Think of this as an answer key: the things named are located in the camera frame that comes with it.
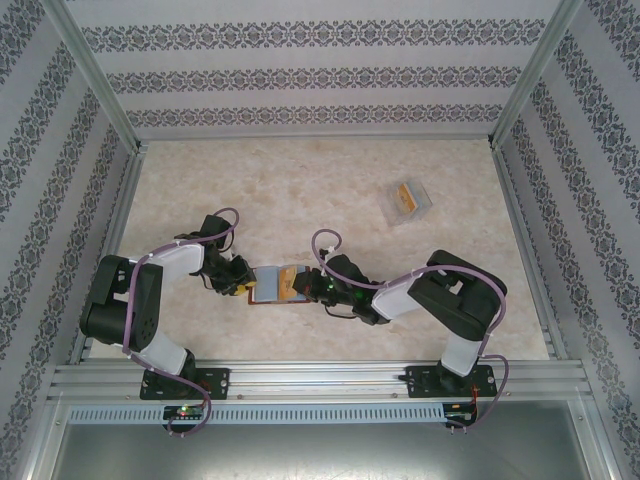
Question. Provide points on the aluminium frame post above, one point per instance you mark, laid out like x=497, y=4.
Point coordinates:
x=102, y=75
x=532, y=75

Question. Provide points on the grey metal sheet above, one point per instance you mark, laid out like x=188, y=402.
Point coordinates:
x=320, y=455

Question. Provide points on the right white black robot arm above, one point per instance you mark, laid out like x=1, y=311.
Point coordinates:
x=395, y=302

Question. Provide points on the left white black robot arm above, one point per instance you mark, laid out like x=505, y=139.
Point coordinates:
x=175, y=260

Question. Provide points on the clear plastic box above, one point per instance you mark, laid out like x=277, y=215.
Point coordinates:
x=407, y=217

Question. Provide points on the aluminium mounting rail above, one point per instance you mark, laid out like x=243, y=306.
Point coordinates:
x=320, y=380

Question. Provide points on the small circuit board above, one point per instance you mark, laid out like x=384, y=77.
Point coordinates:
x=182, y=412
x=457, y=415

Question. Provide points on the orange credit card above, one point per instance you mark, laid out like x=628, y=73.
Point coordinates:
x=287, y=283
x=405, y=198

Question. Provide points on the aluminium side rail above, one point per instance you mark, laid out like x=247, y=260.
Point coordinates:
x=125, y=200

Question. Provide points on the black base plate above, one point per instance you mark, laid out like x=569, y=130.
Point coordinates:
x=420, y=382
x=217, y=382

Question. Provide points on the aluminium corner profile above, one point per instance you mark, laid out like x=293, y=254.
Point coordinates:
x=42, y=450
x=606, y=450

